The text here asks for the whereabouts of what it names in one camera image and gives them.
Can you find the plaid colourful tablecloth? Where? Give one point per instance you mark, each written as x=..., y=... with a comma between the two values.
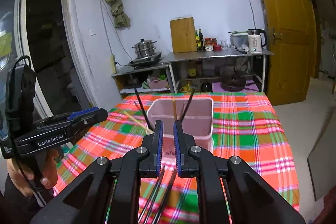
x=245, y=124

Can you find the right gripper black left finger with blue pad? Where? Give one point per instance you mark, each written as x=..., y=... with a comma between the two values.
x=146, y=159

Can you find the stainless steel steamer pot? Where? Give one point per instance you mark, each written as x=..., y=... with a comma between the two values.
x=144, y=48

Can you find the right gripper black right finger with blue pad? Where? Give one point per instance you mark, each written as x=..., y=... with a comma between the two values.
x=191, y=159

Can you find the red lidded jar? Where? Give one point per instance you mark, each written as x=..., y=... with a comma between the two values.
x=208, y=43

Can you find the wooden chopstick leaning left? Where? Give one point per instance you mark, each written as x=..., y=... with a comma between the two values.
x=147, y=130

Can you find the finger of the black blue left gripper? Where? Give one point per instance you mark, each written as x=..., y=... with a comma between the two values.
x=73, y=115

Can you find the yellow wooden door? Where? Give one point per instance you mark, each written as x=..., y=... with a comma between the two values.
x=292, y=40

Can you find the dark sauce bottle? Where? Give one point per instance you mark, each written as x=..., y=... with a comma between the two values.
x=201, y=39

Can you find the black wok on shelf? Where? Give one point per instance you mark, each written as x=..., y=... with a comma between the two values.
x=238, y=84

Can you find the metal kitchen shelf table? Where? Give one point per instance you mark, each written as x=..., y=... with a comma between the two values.
x=216, y=58

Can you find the white door frame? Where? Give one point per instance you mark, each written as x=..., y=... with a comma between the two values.
x=67, y=41

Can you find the clear storage container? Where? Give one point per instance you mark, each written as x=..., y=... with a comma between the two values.
x=239, y=39

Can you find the wooden cutting board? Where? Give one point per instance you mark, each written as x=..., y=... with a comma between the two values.
x=183, y=35

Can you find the black chopstick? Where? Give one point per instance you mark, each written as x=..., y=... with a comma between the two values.
x=165, y=198
x=152, y=197
x=140, y=103
x=182, y=116

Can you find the pink plastic utensil holder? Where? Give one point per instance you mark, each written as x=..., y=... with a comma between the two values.
x=197, y=121

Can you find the white electric kettle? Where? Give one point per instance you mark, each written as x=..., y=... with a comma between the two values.
x=257, y=40

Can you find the person's left hand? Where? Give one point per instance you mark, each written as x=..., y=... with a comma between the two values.
x=17, y=174

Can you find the black induction cooktop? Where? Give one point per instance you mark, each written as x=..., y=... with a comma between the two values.
x=145, y=61

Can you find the low metal side table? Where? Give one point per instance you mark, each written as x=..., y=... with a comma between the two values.
x=152, y=79

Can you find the wooden chopstick in holder centre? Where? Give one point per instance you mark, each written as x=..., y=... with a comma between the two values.
x=174, y=109

